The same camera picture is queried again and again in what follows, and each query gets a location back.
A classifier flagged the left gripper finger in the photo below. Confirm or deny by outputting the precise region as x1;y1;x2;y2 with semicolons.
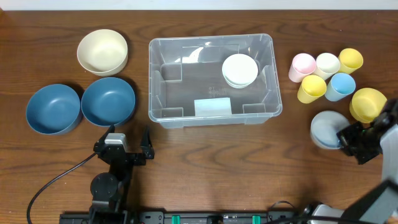
140;126;155;159
98;124;115;144

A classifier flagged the yellow small bowl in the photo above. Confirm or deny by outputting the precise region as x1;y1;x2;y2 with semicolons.
349;88;387;123

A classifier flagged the pale blue small bowl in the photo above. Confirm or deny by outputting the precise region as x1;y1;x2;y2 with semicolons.
310;111;350;150

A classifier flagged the light blue cup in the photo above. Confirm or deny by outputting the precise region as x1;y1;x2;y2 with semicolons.
325;73;356;101

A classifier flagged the yellow cup front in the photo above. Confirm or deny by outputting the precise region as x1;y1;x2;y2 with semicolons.
297;75;327;104

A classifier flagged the yellow cup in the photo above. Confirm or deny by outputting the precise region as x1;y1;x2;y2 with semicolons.
338;48;364;74
297;75;327;104

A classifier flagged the yellow cup back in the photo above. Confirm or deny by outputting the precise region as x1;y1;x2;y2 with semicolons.
338;48;364;74

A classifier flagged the white small bowl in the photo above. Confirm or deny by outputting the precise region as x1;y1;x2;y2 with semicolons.
221;54;259;88

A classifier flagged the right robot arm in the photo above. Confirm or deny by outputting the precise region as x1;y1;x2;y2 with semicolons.
307;99;397;223

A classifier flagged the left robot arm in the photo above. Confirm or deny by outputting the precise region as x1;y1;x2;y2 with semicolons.
88;125;155;224

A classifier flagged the dark blue bowl right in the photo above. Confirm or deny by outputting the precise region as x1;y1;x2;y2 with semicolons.
81;77;136;127

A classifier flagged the dark blue bowl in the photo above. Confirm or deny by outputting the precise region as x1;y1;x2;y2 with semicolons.
81;77;136;127
25;84;83;135

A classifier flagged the dark blue bowl left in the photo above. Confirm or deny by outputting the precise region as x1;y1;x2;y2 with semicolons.
25;84;83;135

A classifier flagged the cream large bowl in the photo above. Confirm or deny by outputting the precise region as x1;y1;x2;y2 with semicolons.
76;29;128;77

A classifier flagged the clear plastic storage bin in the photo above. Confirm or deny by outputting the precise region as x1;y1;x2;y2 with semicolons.
148;34;282;129

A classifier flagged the white label in bin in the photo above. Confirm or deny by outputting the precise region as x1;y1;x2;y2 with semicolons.
194;98;232;117

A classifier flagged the cream cup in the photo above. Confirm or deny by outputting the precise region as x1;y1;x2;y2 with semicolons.
314;53;340;80

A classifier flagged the pink cup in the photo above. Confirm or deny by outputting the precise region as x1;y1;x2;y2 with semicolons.
289;53;317;83

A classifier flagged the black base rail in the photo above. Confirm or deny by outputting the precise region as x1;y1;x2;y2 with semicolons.
59;211;295;224

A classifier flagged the left black cable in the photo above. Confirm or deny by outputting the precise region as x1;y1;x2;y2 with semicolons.
26;152;98;224

